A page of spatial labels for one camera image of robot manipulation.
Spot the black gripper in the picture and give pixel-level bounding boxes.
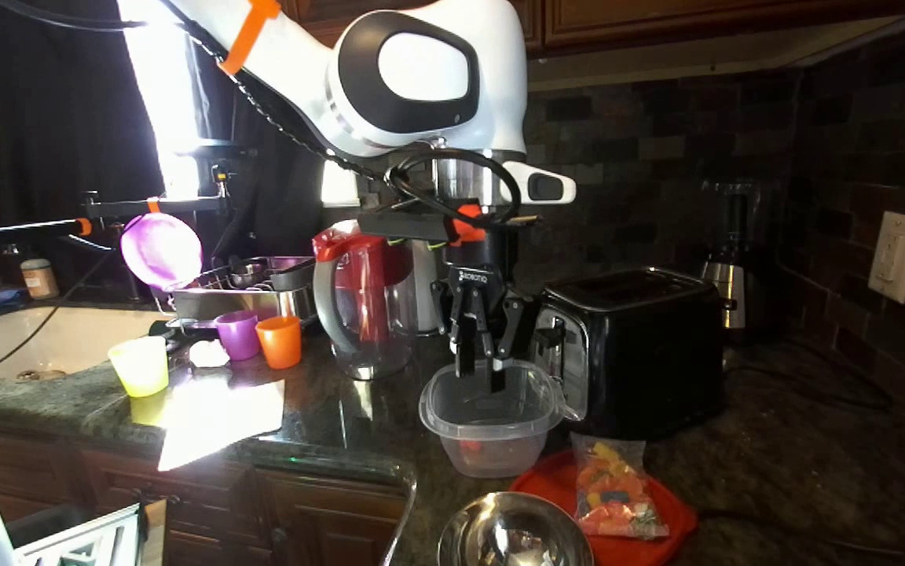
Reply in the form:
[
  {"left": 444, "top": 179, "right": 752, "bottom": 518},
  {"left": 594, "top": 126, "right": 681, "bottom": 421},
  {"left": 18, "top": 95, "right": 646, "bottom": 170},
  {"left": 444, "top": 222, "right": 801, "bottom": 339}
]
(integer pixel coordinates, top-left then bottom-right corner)
[{"left": 445, "top": 237, "right": 542, "bottom": 393}]

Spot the red gummy candy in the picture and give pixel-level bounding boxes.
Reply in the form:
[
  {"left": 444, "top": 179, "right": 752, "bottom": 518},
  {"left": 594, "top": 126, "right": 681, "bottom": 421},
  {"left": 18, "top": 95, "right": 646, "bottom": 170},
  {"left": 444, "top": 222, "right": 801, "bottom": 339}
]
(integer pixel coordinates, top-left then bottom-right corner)
[{"left": 461, "top": 440, "right": 485, "bottom": 455}]

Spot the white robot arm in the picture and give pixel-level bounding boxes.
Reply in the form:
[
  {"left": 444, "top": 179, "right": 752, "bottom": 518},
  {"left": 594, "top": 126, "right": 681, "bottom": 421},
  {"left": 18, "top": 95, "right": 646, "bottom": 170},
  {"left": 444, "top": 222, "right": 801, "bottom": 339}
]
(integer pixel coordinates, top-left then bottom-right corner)
[{"left": 158, "top": 0, "right": 578, "bottom": 387}]

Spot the transparent plastic bowl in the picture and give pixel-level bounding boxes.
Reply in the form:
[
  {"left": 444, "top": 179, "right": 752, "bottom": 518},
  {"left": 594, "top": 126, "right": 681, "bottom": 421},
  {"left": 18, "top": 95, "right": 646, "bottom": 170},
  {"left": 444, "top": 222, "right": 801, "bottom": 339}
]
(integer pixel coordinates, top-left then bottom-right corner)
[{"left": 419, "top": 362, "right": 563, "bottom": 480}]

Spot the silver metal bowl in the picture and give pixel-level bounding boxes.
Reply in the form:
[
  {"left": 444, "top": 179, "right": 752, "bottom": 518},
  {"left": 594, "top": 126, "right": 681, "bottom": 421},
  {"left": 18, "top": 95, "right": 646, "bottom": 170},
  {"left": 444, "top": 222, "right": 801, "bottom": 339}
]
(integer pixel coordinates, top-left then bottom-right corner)
[{"left": 438, "top": 490, "right": 594, "bottom": 566}]

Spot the red electric kettle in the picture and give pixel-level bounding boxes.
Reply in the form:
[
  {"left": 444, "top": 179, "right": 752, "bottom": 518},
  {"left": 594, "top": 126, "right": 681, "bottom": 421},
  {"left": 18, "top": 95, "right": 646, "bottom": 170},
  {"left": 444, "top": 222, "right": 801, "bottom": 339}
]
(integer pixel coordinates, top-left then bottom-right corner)
[{"left": 311, "top": 222, "right": 439, "bottom": 380}]

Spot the black toaster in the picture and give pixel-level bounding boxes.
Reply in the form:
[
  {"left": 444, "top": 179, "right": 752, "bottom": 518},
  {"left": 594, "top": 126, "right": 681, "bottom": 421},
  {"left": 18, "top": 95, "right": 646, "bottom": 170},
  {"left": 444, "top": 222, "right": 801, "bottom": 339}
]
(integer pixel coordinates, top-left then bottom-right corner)
[{"left": 533, "top": 269, "right": 722, "bottom": 440}]

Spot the red plastic plate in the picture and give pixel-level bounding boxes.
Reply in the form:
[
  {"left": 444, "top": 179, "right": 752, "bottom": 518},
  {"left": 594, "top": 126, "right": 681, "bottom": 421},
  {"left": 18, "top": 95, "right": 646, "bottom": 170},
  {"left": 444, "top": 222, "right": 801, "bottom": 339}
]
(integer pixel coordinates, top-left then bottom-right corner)
[{"left": 511, "top": 449, "right": 699, "bottom": 566}]

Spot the orange plastic cup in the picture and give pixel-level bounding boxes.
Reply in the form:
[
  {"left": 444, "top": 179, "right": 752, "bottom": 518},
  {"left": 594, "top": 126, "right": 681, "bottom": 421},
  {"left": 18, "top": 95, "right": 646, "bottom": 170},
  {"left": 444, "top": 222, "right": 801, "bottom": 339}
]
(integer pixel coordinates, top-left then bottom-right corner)
[{"left": 255, "top": 317, "right": 303, "bottom": 373}]

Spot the bag of gummy candies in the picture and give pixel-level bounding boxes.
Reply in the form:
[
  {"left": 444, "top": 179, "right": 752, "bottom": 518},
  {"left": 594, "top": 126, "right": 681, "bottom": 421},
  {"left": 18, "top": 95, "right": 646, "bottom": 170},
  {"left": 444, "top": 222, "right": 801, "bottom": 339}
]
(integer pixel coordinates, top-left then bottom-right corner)
[{"left": 571, "top": 434, "right": 670, "bottom": 541}]

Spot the purple plastic cup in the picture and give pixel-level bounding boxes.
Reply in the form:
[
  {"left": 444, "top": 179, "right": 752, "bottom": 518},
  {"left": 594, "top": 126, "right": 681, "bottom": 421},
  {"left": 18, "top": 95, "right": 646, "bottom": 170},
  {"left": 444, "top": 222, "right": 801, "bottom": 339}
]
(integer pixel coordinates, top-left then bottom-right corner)
[{"left": 213, "top": 311, "right": 260, "bottom": 362}]

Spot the yellow plastic cup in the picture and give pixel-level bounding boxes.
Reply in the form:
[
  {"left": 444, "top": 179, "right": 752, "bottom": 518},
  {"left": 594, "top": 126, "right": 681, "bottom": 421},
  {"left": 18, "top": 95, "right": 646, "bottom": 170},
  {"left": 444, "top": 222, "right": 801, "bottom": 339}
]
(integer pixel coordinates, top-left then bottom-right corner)
[{"left": 108, "top": 337, "right": 169, "bottom": 396}]

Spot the white wall outlet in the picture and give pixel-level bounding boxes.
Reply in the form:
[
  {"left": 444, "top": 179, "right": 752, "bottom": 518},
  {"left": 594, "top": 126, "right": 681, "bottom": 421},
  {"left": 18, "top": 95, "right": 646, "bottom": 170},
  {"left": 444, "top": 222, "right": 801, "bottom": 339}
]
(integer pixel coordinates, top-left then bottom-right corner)
[{"left": 868, "top": 212, "right": 905, "bottom": 302}]

